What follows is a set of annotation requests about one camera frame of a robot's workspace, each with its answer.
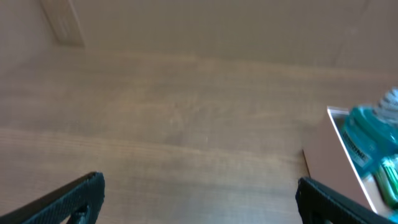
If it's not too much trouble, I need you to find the teal mouthwash bottle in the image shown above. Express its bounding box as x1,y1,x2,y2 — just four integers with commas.
340,87,397,178

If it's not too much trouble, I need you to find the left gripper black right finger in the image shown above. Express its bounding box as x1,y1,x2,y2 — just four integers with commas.
295,177,394,224

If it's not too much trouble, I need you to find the white cardboard box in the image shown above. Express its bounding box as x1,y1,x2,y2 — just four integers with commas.
303,106,394,218

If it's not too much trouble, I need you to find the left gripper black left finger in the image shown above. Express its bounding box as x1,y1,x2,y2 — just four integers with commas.
1,172,105,224

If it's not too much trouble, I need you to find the green soap packet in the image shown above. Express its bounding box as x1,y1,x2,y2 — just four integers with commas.
374,156,397,210

